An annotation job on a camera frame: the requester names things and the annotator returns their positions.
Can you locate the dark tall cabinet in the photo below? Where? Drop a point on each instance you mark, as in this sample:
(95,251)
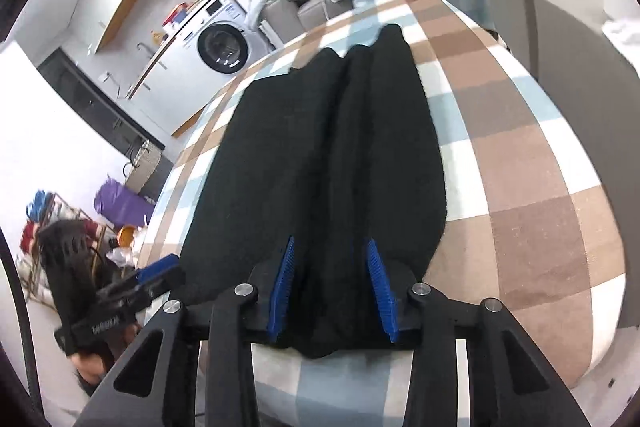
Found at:
(95,102)

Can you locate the black knit sweater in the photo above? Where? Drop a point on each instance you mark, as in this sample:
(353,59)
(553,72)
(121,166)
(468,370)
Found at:
(325,147)

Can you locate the white washing machine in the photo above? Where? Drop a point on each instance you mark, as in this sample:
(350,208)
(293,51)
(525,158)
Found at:
(220,49)

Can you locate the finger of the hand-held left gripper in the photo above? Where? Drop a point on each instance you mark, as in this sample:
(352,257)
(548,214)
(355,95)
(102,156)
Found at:
(150,289)
(157,268)

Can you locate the brown blue checkered blanket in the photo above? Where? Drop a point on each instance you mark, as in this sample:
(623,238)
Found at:
(525,207)

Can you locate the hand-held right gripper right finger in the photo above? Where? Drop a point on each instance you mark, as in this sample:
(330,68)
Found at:
(382,292)

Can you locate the orange paper bowl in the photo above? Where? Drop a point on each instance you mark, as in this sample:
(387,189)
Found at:
(126,236)

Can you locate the white base cabinet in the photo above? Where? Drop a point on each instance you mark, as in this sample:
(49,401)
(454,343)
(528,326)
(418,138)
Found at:
(160,94)

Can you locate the purple bag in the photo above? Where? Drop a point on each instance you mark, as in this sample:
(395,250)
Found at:
(122,204)

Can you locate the woven laundry basket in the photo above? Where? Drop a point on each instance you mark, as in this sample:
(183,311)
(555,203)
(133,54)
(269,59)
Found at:
(145,172)

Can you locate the person's left hand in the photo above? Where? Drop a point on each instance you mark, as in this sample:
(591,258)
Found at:
(92,369)

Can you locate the large cardboard box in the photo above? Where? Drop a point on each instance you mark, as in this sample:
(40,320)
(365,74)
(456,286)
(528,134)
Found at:
(575,72)

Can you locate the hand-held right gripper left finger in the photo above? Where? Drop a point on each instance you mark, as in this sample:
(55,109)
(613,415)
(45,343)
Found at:
(282,292)

